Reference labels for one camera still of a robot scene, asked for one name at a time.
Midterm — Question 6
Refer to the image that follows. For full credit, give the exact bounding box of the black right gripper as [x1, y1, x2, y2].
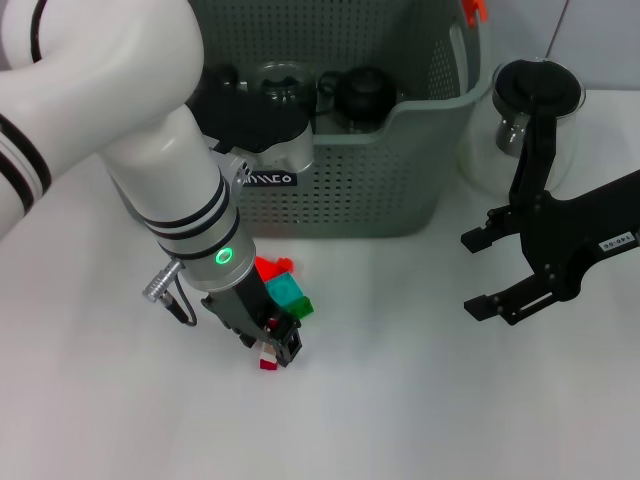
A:
[459, 169, 640, 328]

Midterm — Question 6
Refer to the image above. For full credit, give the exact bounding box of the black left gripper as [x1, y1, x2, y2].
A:
[201, 274, 305, 370]

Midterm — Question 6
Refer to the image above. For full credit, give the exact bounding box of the white and red block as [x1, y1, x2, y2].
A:
[258, 344, 281, 372]

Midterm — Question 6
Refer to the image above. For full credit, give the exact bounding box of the grey-green perforated storage bin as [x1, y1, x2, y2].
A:
[109, 0, 494, 239]

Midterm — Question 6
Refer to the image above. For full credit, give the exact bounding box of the orange bin latch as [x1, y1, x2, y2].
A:
[460, 0, 489, 25]

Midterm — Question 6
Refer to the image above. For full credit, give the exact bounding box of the large green toy brick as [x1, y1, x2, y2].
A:
[287, 294, 316, 321]

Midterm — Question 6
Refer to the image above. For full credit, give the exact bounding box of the teal square toy brick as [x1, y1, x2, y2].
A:
[264, 274, 305, 309]

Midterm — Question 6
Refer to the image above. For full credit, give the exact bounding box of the large red slope brick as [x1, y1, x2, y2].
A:
[254, 255, 284, 281]

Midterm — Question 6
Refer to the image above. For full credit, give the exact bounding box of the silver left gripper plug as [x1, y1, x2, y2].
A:
[142, 258, 188, 302]

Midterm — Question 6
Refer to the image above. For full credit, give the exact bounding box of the black clay teapot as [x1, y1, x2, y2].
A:
[205, 63, 240, 95]

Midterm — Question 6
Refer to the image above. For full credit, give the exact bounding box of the grey left gripper cable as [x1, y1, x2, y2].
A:
[166, 279, 202, 330]

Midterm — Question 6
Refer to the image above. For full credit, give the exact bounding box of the glass teapot with black handle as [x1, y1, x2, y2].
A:
[457, 57, 587, 201]

